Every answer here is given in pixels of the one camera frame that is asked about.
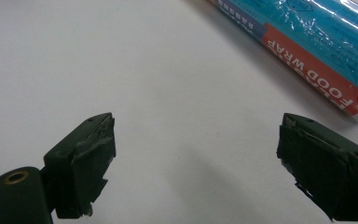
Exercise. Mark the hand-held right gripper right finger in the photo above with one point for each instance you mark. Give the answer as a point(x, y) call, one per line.
point(320, 168)

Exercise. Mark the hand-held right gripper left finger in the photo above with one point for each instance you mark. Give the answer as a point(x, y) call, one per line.
point(77, 161)

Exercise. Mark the blue and red wrap roll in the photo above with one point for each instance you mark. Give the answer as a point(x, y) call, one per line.
point(317, 40)

